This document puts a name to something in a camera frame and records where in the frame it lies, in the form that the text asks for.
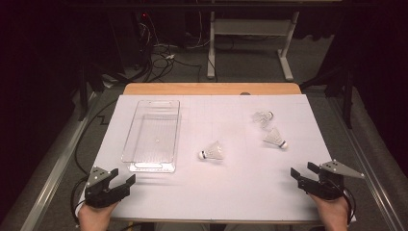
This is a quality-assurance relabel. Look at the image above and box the person's left hand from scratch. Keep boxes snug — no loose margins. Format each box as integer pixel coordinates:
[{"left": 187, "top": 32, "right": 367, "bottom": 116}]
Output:
[{"left": 77, "top": 201, "right": 119, "bottom": 231}]

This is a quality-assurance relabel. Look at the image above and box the right hand-held gripper black cable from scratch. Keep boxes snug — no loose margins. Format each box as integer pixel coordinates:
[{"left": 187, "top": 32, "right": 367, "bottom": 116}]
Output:
[{"left": 336, "top": 187, "right": 357, "bottom": 225}]

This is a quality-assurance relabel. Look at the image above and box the hand-held gripper black cable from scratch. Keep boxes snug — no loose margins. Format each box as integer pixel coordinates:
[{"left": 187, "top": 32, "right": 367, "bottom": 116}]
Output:
[
  {"left": 336, "top": 187, "right": 357, "bottom": 225},
  {"left": 70, "top": 174, "right": 97, "bottom": 225}
]

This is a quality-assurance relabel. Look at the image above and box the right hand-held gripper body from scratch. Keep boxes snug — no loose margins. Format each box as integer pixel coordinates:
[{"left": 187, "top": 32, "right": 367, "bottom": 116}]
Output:
[{"left": 297, "top": 159, "right": 366, "bottom": 200}]

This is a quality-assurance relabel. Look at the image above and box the white shuttlecock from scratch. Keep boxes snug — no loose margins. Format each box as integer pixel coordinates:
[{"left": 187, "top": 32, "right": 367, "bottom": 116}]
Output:
[
  {"left": 251, "top": 110, "right": 275, "bottom": 129},
  {"left": 197, "top": 140, "right": 225, "bottom": 162},
  {"left": 263, "top": 126, "right": 289, "bottom": 150}
]

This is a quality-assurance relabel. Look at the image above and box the black computer tower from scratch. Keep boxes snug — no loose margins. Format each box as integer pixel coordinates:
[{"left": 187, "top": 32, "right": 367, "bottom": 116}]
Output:
[{"left": 107, "top": 11, "right": 153, "bottom": 71}]

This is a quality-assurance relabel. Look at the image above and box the black floor cable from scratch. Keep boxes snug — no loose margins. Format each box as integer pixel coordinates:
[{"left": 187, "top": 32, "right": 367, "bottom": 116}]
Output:
[{"left": 74, "top": 98, "right": 119, "bottom": 177}]

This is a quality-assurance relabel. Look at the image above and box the white metal desk frame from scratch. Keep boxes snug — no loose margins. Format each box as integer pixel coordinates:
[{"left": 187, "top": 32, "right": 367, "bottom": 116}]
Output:
[{"left": 206, "top": 11, "right": 301, "bottom": 82}]

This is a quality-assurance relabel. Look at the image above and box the person's right hand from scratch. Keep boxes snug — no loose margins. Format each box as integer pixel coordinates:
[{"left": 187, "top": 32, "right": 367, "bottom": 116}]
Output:
[{"left": 309, "top": 193, "right": 350, "bottom": 231}]

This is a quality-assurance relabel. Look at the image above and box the aluminium floor rail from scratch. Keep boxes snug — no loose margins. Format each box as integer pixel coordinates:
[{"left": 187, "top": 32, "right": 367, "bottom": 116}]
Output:
[
  {"left": 0, "top": 90, "right": 99, "bottom": 231},
  {"left": 326, "top": 95, "right": 408, "bottom": 231}
]

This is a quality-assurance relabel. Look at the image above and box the black metal stand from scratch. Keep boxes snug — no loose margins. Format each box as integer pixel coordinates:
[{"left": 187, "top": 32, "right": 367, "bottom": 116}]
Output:
[
  {"left": 77, "top": 61, "right": 107, "bottom": 122},
  {"left": 299, "top": 64, "right": 354, "bottom": 130}
]

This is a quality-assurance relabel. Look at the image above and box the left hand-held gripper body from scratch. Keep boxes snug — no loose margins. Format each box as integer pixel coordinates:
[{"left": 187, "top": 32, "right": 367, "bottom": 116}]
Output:
[{"left": 84, "top": 166, "right": 129, "bottom": 209}]

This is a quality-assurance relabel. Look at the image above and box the clear plastic container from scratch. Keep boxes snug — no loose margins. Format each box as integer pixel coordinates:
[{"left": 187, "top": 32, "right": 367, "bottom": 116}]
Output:
[{"left": 120, "top": 99, "right": 182, "bottom": 174}]

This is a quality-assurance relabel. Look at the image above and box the left hand-held gripper black cable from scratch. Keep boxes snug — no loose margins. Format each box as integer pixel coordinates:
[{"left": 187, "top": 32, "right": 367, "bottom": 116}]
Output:
[{"left": 70, "top": 174, "right": 97, "bottom": 225}]

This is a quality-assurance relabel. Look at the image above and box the tangle of floor cables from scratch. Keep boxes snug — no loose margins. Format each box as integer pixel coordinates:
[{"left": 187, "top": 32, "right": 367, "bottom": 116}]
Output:
[{"left": 128, "top": 13, "right": 210, "bottom": 84}]

